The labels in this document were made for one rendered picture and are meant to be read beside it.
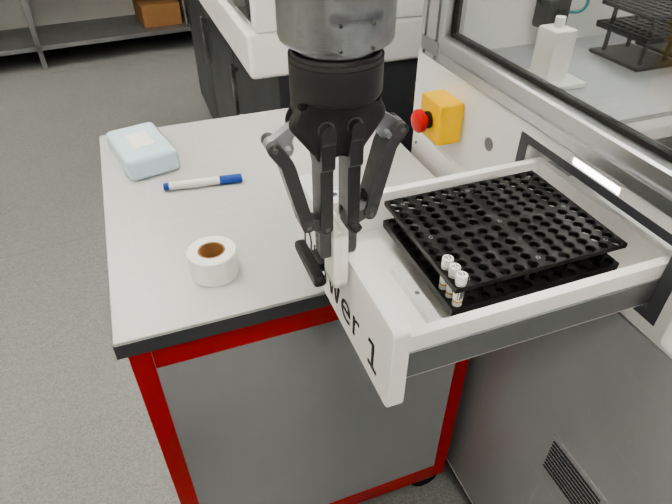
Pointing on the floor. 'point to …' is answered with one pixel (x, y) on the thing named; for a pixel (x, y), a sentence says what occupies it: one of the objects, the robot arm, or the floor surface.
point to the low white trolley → (256, 336)
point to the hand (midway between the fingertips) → (336, 252)
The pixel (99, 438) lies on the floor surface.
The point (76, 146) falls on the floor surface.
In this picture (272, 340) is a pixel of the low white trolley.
